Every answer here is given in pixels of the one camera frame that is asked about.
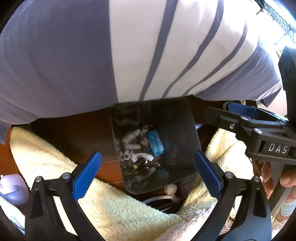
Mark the black trash bin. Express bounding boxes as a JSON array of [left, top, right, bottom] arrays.
[[110, 98, 200, 195]]

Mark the person right hand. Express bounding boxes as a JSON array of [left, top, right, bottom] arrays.
[[251, 159, 295, 221]]

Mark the cream fluffy blanket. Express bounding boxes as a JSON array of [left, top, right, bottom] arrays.
[[10, 127, 253, 240]]

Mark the small white bottle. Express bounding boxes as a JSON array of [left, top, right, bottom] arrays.
[[121, 129, 141, 144]]

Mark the blue plastic package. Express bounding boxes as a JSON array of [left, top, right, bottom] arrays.
[[147, 130, 164, 156]]

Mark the lavender plastic object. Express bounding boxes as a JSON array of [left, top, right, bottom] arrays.
[[1, 174, 29, 206]]

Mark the blue white striped bedspread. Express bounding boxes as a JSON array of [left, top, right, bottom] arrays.
[[1, 1, 282, 143]]

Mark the white cable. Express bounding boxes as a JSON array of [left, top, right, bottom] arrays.
[[142, 184, 183, 205]]

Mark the window frame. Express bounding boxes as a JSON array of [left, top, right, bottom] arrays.
[[255, 1, 295, 46]]

